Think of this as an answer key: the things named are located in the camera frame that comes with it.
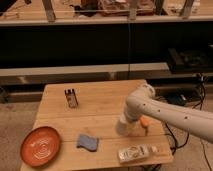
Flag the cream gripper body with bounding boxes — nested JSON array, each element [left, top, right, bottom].
[[119, 115, 136, 134]]

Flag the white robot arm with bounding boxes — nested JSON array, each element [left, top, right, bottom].
[[116, 84, 213, 143]]

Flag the orange ceramic plate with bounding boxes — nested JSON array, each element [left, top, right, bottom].
[[20, 126, 61, 167]]

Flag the orange carrot toy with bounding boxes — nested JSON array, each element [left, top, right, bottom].
[[140, 116, 150, 128]]

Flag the white plastic bottle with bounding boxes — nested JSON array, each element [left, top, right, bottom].
[[118, 144, 158, 163]]

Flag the wooden table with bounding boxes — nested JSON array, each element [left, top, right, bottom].
[[21, 80, 173, 171]]

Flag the blue sponge cloth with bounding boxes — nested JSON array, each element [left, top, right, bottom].
[[76, 134, 99, 152]]

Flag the black power cable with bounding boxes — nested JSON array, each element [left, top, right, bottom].
[[159, 74, 213, 171]]

